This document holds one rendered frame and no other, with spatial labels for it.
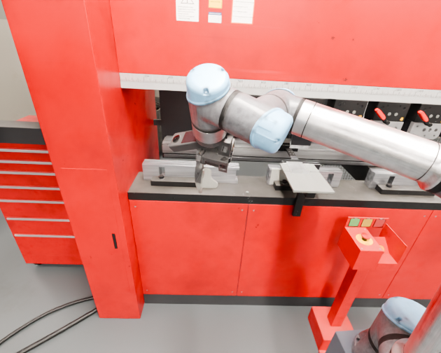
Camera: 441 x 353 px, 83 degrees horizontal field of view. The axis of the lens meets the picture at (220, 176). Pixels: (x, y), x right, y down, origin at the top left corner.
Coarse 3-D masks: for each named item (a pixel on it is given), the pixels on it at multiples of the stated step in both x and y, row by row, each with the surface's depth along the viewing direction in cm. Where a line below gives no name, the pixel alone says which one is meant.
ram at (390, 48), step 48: (144, 0) 93; (288, 0) 93; (336, 0) 94; (384, 0) 94; (432, 0) 94; (144, 48) 101; (192, 48) 101; (240, 48) 101; (288, 48) 101; (336, 48) 102; (384, 48) 102; (432, 48) 102; (336, 96) 111; (384, 96) 112
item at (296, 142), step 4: (292, 136) 124; (296, 136) 123; (292, 140) 124; (296, 140) 124; (300, 140) 124; (304, 140) 124; (308, 140) 124; (292, 144) 125; (296, 144) 125; (300, 144) 125; (304, 144) 126; (308, 144) 126; (308, 148) 128
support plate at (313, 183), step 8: (288, 168) 125; (312, 168) 126; (288, 176) 117; (296, 176) 118; (304, 176) 118; (312, 176) 118; (320, 176) 119; (296, 184) 111; (304, 184) 112; (312, 184) 112; (320, 184) 112; (328, 184) 113; (296, 192) 107; (304, 192) 107; (312, 192) 107; (320, 192) 107; (328, 192) 107
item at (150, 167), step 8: (144, 160) 130; (152, 160) 131; (160, 160) 131; (168, 160) 132; (176, 160) 132; (184, 160) 133; (144, 168) 128; (152, 168) 128; (160, 168) 133; (168, 168) 128; (176, 168) 129; (184, 168) 129; (192, 168) 129; (216, 168) 129; (232, 168) 129; (144, 176) 131; (152, 176) 131; (184, 176) 131; (192, 176) 131; (216, 176) 131; (224, 176) 132; (232, 176) 132
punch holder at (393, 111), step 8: (368, 104) 120; (376, 104) 114; (384, 104) 113; (392, 104) 113; (400, 104) 113; (408, 104) 113; (368, 112) 120; (384, 112) 115; (392, 112) 115; (400, 112) 115; (376, 120) 117; (392, 120) 117; (400, 120) 117; (400, 128) 119
